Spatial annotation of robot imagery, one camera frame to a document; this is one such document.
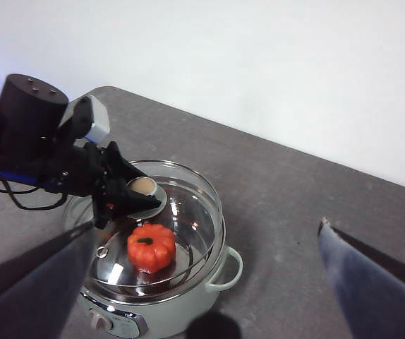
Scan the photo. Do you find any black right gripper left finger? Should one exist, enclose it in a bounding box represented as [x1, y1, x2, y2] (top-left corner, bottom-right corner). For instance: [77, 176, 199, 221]
[0, 220, 96, 339]

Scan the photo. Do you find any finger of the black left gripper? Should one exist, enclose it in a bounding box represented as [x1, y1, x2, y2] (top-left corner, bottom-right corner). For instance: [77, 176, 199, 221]
[105, 141, 150, 186]
[92, 178, 164, 230]

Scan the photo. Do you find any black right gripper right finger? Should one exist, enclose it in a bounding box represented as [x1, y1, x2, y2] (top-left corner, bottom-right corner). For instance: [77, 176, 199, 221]
[317, 216, 405, 339]

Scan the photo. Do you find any glass lid with green knob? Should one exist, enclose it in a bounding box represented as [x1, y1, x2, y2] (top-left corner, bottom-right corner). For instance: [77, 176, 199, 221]
[63, 159, 226, 287]

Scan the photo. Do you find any orange toy pumpkin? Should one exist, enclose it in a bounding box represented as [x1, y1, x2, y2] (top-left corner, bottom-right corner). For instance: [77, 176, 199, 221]
[127, 222, 177, 275]

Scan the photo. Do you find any pale green electric pot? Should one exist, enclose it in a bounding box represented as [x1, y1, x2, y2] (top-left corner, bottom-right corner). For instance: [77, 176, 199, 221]
[77, 169, 244, 339]

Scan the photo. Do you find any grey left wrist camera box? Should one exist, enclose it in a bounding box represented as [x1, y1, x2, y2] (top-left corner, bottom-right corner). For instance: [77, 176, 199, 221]
[59, 95, 111, 144]

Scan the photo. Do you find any black cable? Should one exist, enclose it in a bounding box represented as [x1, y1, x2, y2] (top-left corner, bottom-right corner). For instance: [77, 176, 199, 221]
[0, 179, 68, 212]

